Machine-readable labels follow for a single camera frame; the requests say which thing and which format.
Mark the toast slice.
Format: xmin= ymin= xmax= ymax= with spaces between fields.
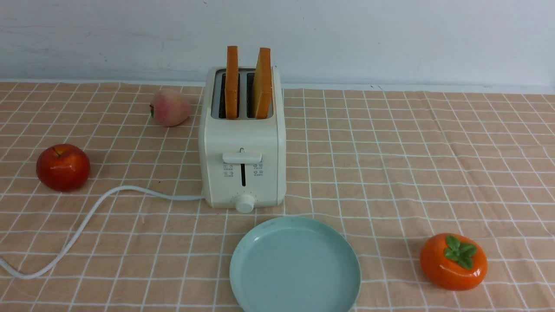
xmin=252 ymin=47 xmax=272 ymax=119
xmin=225 ymin=45 xmax=240 ymax=119

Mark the white two-slot toaster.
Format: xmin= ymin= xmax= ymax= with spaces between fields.
xmin=198 ymin=66 xmax=286 ymax=213

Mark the light blue plate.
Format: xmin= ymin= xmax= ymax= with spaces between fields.
xmin=229 ymin=216 xmax=362 ymax=312

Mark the pink peach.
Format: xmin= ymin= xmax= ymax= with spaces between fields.
xmin=149 ymin=90 xmax=192 ymax=127

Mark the orange checkered tablecloth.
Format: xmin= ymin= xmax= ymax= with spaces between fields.
xmin=0 ymin=82 xmax=555 ymax=312

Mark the orange persimmon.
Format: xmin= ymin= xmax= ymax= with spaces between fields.
xmin=420 ymin=233 xmax=488 ymax=292

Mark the red apple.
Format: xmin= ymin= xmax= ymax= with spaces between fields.
xmin=36 ymin=143 xmax=91 ymax=193

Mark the white power cord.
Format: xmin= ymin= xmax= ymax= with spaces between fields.
xmin=0 ymin=185 xmax=206 ymax=279

